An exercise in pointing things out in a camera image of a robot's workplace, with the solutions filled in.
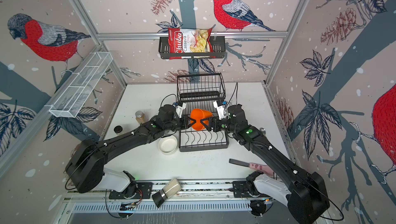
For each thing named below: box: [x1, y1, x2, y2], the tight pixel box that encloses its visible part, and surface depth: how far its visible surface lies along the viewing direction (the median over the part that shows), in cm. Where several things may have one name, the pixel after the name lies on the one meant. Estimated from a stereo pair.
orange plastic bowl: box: [190, 108, 213, 131], surface depth 81 cm
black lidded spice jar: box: [113, 125, 123, 134], surface depth 87 cm
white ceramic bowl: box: [158, 135, 178, 156], surface depth 89 cm
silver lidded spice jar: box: [135, 110, 146, 124], surface depth 94 cm
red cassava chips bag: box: [169, 55, 216, 60], surface depth 92 cm
